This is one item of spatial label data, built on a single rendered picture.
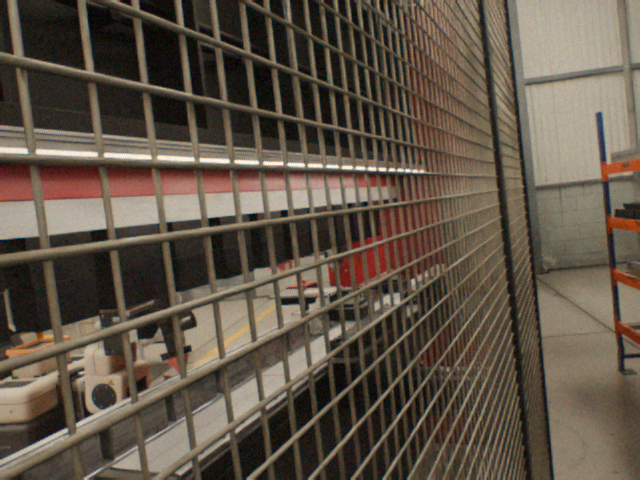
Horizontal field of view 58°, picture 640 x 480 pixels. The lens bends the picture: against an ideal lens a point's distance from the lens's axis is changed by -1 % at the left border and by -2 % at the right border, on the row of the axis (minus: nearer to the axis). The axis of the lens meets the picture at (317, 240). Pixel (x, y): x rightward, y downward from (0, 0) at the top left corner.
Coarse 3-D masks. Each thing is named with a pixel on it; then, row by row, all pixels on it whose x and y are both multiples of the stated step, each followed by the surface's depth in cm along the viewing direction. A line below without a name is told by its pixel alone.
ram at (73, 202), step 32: (0, 192) 94; (32, 192) 100; (64, 192) 106; (96, 192) 113; (128, 192) 122; (192, 192) 142; (224, 192) 155; (256, 192) 171; (320, 192) 214; (352, 192) 245; (384, 192) 287; (0, 224) 94; (32, 224) 99; (64, 224) 105; (96, 224) 113; (128, 224) 121
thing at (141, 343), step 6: (180, 300) 578; (78, 324) 502; (78, 330) 501; (132, 330) 588; (78, 336) 502; (132, 336) 556; (156, 336) 520; (162, 336) 531; (138, 342) 492; (144, 342) 518; (150, 342) 508; (156, 342) 584; (162, 342) 583; (84, 348) 511; (138, 348) 493; (144, 354) 495; (150, 372) 501; (150, 378) 499
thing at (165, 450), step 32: (352, 320) 175; (320, 352) 141; (256, 384) 120; (320, 384) 124; (224, 416) 102; (256, 416) 101; (288, 416) 111; (160, 448) 91; (224, 448) 91; (256, 448) 98; (288, 448) 108
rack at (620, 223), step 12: (600, 120) 378; (600, 132) 379; (600, 144) 380; (600, 156) 383; (600, 168) 385; (612, 168) 362; (624, 168) 342; (636, 168) 322; (612, 228) 381; (624, 228) 352; (636, 228) 332; (612, 240) 382; (612, 252) 383; (612, 264) 383; (612, 276) 384; (624, 276) 361; (612, 288) 387; (636, 288) 342; (612, 300) 390; (624, 324) 375; (636, 324) 371; (636, 336) 350; (624, 372) 382
